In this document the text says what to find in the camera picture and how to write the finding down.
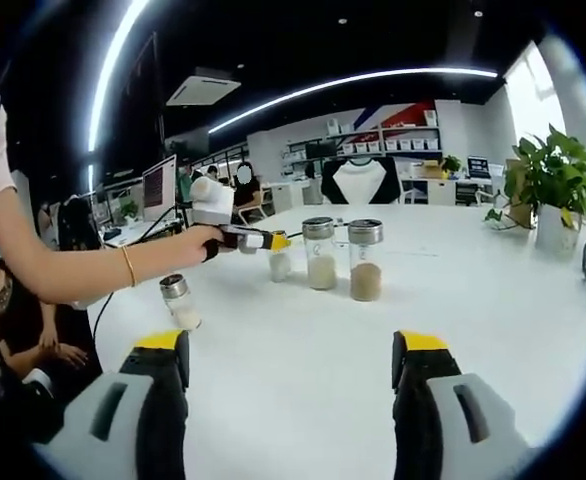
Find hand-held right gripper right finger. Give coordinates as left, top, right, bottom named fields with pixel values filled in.
left=391, top=329, right=534, bottom=480

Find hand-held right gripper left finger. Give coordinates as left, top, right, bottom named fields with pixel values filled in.
left=35, top=329, right=192, bottom=480

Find small glass seasoning bottle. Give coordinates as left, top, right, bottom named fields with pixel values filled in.
left=158, top=274, right=203, bottom=331
left=267, top=245, right=293, bottom=284

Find tall seasoning bottle white contents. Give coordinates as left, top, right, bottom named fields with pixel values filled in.
left=301, top=217, right=337, bottom=291

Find tall seasoning bottle brown contents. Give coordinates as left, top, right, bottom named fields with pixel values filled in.
left=347, top=218, right=385, bottom=302

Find person's left hand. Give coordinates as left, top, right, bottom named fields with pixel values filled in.
left=182, top=225, right=224, bottom=264

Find white laptop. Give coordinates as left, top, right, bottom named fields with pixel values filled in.
left=100, top=153, right=187, bottom=249

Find black desk monitor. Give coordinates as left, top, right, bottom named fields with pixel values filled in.
left=305, top=141, right=338, bottom=160

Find ceiling air conditioner unit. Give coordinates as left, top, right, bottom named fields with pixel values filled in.
left=165, top=74, right=244, bottom=107

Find chair with white black shirt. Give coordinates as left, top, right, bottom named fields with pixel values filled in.
left=321, top=155, right=403, bottom=205

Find long curved ceiling light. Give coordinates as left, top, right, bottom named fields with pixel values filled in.
left=87, top=0, right=152, bottom=154

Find shelf of white bins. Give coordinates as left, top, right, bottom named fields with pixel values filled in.
left=325, top=110, right=444, bottom=156

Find straight ceiling strip light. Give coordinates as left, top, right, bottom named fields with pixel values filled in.
left=206, top=67, right=499, bottom=134

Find white plant pot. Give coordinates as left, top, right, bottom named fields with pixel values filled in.
left=535, top=202, right=582, bottom=256

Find large green leafy plant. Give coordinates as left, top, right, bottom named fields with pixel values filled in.
left=482, top=124, right=586, bottom=231

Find black table cable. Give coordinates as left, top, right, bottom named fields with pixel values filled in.
left=332, top=218, right=355, bottom=247

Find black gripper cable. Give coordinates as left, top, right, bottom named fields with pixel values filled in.
left=91, top=292, right=115, bottom=351

